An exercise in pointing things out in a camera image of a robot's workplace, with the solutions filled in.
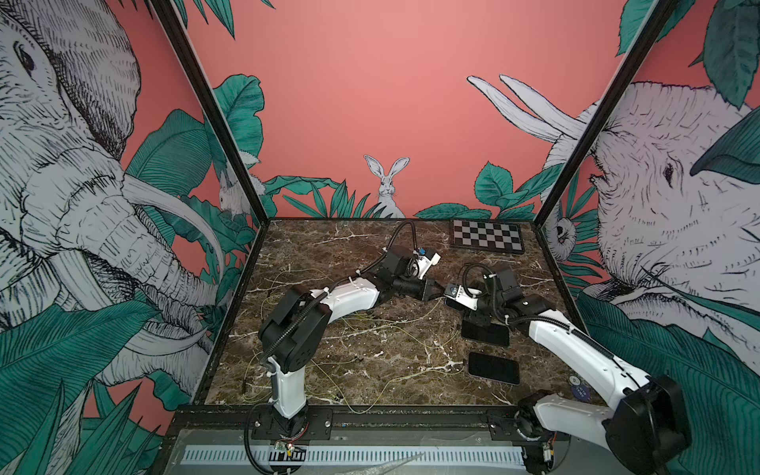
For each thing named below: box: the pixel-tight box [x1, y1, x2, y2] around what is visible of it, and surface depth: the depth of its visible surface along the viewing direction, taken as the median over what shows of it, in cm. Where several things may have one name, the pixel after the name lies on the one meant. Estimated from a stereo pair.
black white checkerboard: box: [450, 219, 525, 255], surface depth 116 cm
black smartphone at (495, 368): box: [468, 351, 521, 385], surface depth 86 cm
